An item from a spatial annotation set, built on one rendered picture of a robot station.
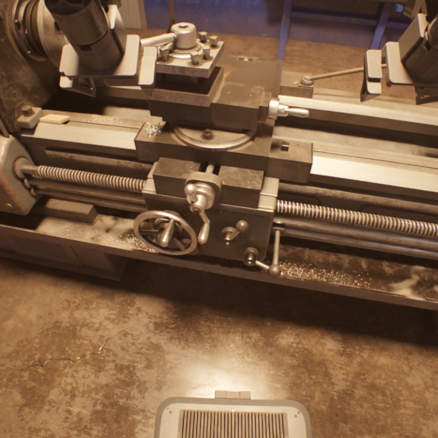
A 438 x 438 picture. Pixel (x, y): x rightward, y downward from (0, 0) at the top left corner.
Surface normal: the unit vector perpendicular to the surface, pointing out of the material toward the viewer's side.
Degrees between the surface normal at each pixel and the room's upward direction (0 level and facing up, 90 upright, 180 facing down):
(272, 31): 90
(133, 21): 90
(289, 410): 0
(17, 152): 90
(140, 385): 0
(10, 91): 90
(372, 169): 36
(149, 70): 30
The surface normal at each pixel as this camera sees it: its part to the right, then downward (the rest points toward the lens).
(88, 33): 0.40, 0.90
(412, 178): -0.11, -0.07
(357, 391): 0.00, -0.64
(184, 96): -0.23, 0.75
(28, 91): 0.98, 0.15
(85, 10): 0.66, 0.74
